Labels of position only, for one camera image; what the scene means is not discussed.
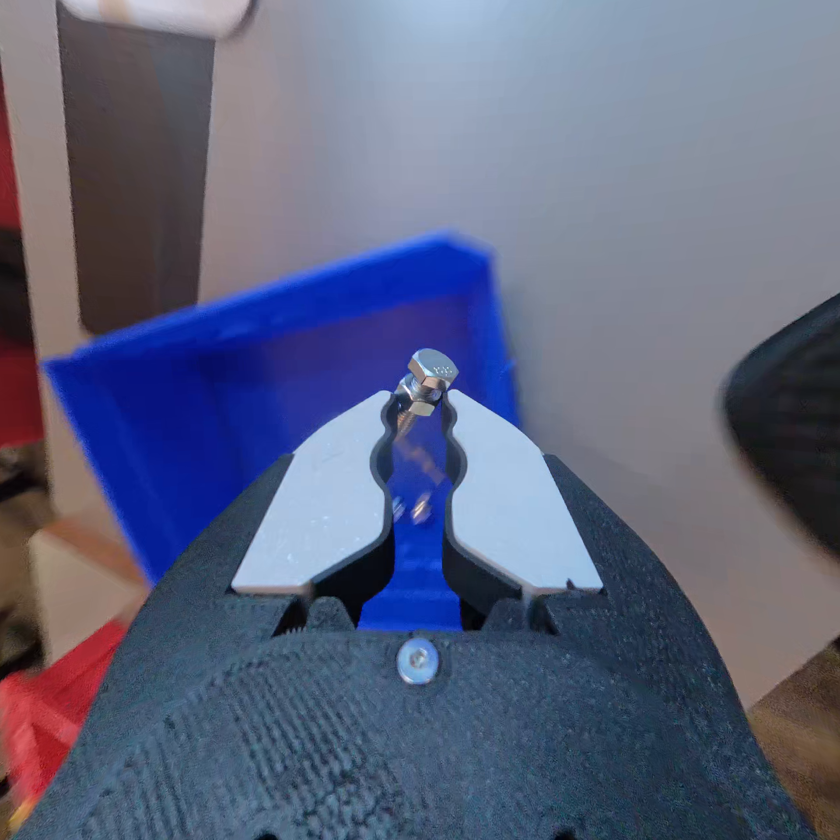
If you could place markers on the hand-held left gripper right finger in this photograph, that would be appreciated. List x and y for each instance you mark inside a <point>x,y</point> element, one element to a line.
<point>525,512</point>

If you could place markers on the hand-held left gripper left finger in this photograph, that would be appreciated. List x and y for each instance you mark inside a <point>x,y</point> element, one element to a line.
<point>315,512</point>

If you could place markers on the blue plastic bin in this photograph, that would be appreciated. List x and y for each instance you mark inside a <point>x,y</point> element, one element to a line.
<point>263,394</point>

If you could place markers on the steel hex bolt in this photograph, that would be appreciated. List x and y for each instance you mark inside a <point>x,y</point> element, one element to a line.
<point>433,368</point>

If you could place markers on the red plastic container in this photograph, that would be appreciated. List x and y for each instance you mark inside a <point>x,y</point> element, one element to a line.
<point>53,709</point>
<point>16,263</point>

